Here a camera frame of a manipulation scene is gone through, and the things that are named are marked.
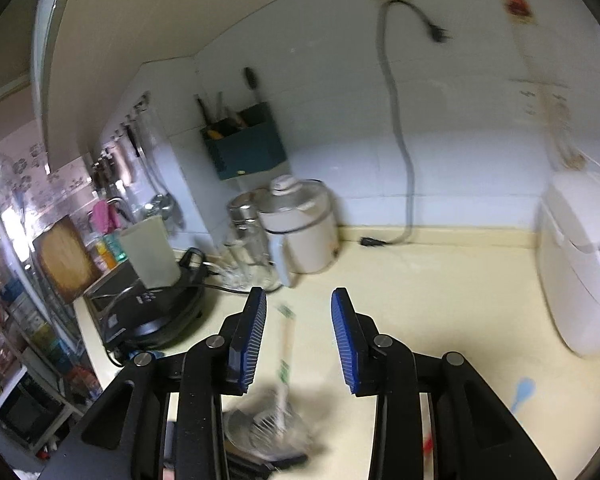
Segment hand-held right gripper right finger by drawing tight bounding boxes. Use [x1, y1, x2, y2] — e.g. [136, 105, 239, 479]
[330, 287, 558, 480]

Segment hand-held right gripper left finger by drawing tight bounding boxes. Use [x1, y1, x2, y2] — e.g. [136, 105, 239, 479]
[40, 287, 268, 480]

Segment disposable chopsticks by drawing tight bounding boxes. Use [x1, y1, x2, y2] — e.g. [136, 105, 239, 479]
[274, 302, 299, 428]

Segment clear glass cup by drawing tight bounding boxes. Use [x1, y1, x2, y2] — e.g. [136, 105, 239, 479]
[222, 394, 317, 462]

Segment light blue plastic fork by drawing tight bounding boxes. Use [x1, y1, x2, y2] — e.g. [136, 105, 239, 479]
[510, 377, 537, 414]

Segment tall glass jar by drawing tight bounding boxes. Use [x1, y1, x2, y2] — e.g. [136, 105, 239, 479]
[224, 220, 279, 292]

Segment black electric griddle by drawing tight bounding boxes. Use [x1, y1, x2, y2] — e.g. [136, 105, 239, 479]
[86, 247, 221, 357]

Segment white electric pot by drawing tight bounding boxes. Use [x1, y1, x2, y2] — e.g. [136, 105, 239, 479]
[257, 175, 341, 289]

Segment clear glass jar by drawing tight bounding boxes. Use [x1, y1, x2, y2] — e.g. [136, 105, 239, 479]
[227, 191, 267, 227]

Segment pale plastic cutting board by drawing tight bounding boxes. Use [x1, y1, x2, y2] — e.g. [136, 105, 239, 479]
[118, 215, 181, 289]

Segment green bottle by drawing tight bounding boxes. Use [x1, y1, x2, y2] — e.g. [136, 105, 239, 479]
[105, 232, 129, 264]

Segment orange bottle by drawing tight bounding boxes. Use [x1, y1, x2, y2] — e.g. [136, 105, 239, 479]
[95, 240, 119, 272]

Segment pink cloth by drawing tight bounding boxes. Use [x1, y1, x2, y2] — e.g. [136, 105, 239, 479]
[90, 200, 122, 234]

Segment hanging metal ladle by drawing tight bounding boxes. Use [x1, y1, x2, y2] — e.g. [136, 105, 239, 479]
[129, 119, 177, 222]

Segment wooden cutting board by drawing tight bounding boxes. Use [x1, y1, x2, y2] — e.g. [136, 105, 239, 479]
[32, 214, 104, 304]

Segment metal storage shelf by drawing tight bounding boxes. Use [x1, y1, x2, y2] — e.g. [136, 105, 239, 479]
[0, 240, 104, 461]

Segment black microwave oven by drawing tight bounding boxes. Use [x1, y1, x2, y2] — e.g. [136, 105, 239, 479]
[0, 365, 72, 442]

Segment dark chopsticks bundle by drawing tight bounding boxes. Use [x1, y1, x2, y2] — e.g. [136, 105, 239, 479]
[194, 91, 227, 125]

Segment white rice cooker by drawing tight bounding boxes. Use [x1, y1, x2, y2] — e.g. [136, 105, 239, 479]
[536, 169, 600, 359]

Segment black spoon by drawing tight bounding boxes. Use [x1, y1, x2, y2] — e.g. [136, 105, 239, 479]
[243, 66, 263, 107]

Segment teal wall utensil holder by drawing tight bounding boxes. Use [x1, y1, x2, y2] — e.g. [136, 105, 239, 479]
[201, 102, 287, 182]

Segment black power cable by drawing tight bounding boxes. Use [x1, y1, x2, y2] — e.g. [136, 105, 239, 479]
[361, 0, 453, 249]

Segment wall hook rail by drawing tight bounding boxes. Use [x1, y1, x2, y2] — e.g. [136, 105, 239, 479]
[100, 91, 153, 161]

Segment white wall socket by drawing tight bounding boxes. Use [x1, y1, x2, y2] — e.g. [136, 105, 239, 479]
[516, 82, 544, 117]
[546, 84, 571, 117]

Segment white wall cabinet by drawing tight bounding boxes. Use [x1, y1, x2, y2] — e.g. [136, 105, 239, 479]
[29, 0, 87, 172]

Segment red wall sticker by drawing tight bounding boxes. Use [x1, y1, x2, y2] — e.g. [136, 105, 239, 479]
[498, 0, 536, 27]

